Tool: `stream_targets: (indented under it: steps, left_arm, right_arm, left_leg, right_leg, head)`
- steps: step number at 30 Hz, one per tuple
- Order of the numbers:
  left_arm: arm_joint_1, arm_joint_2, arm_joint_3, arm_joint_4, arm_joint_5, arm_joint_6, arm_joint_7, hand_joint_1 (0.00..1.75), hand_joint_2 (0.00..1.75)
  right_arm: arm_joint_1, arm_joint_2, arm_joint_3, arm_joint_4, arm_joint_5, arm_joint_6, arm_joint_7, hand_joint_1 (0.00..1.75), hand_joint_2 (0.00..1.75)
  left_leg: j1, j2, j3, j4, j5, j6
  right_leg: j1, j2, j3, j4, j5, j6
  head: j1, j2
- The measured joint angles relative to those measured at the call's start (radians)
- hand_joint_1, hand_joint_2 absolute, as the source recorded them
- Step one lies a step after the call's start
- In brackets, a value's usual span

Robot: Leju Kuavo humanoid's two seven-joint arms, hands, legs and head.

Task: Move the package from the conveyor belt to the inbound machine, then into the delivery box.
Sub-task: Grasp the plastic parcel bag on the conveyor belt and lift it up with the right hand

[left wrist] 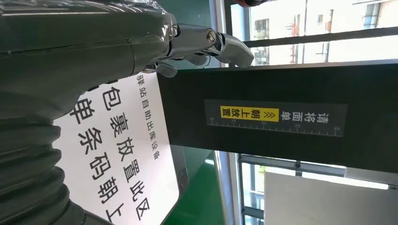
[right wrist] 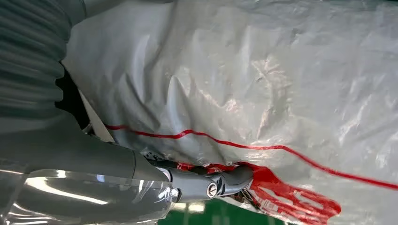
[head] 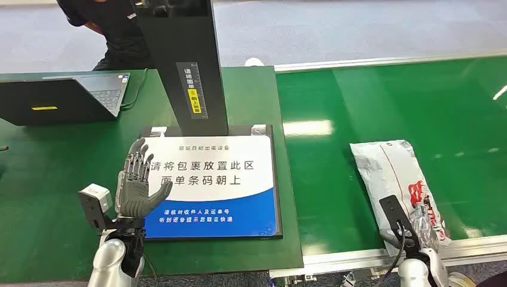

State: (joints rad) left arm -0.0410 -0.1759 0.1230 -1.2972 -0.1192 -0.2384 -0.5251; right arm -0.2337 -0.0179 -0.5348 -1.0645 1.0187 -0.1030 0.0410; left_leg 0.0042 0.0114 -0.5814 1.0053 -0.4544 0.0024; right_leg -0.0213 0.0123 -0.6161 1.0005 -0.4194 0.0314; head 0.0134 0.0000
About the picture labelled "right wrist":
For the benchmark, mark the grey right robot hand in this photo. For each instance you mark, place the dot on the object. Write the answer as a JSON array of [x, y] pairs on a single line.
[[77, 161]]

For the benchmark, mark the green conveyor belt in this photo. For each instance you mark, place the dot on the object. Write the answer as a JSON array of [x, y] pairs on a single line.
[[217, 216]]

